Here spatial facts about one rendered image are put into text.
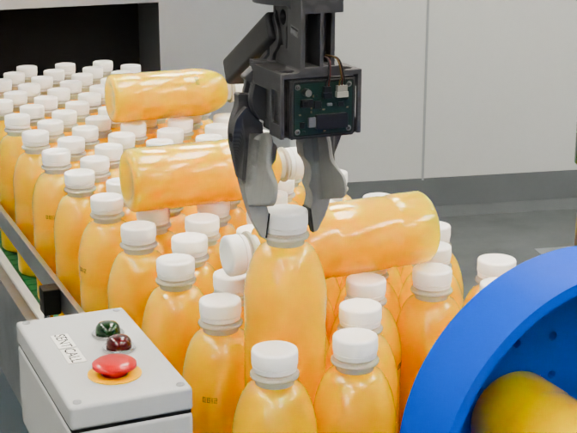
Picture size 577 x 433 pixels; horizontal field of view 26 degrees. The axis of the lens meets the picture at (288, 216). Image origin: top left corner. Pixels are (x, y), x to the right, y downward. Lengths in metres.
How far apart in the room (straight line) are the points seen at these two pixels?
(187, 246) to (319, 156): 0.30
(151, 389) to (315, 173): 0.23
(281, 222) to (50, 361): 0.23
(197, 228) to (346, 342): 0.38
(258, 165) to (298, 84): 0.09
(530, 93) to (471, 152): 0.36
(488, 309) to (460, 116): 4.56
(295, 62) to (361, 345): 0.24
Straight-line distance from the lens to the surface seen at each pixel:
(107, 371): 1.02
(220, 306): 1.13
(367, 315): 1.12
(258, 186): 1.04
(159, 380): 1.02
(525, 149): 5.57
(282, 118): 0.98
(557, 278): 0.88
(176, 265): 1.25
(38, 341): 1.11
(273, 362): 1.02
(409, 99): 5.33
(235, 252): 1.16
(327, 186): 1.06
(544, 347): 0.94
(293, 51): 0.99
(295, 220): 1.06
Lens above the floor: 1.51
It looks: 16 degrees down
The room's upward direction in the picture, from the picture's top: straight up
